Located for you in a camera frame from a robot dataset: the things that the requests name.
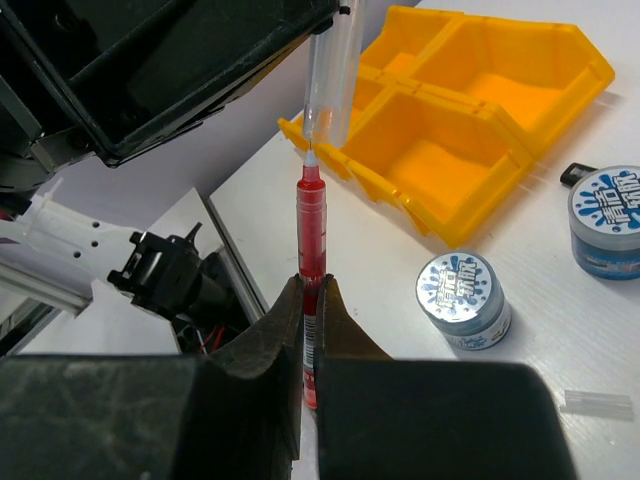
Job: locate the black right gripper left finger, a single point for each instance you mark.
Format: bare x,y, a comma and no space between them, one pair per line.
232,414

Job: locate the blue putty jar near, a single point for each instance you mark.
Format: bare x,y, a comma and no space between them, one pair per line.
462,297

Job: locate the blue putty jar far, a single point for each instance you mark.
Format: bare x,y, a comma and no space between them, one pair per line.
603,213

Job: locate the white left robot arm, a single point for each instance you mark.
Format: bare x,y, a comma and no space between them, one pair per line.
165,276

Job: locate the orange highlighter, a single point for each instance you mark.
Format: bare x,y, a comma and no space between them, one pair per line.
574,173

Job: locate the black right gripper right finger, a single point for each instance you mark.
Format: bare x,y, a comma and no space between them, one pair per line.
381,418

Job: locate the clear pen cap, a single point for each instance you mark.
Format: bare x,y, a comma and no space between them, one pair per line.
597,404
334,62

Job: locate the red gel pen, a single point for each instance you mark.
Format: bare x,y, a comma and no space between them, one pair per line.
311,209

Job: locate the blue putty jar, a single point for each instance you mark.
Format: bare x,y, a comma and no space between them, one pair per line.
462,297
603,213

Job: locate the yellow compartment bin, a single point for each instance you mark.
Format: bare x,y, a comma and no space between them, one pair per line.
452,111

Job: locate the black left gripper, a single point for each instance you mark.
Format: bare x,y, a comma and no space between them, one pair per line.
131,75

